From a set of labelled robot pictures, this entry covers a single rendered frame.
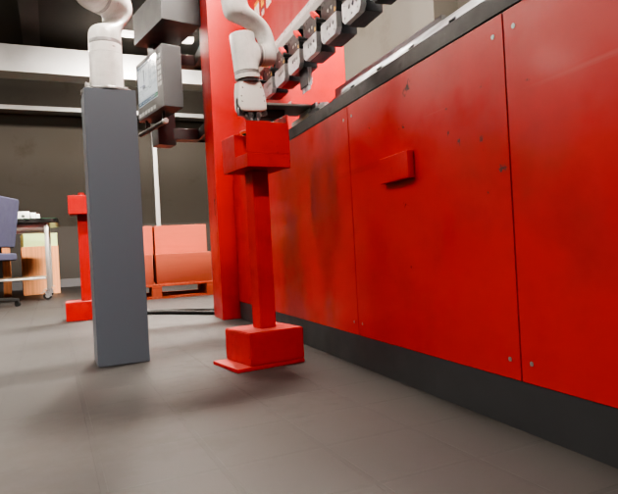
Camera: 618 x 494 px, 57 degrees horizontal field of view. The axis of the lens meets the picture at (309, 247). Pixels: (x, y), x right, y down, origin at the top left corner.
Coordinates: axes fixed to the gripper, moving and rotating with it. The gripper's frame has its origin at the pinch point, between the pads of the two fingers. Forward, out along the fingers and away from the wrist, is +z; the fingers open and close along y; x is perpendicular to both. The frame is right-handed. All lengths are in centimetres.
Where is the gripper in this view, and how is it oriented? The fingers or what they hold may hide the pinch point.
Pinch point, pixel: (254, 127)
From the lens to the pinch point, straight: 195.6
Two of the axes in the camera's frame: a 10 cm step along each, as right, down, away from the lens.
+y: -8.4, 1.3, -5.3
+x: 5.3, -0.3, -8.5
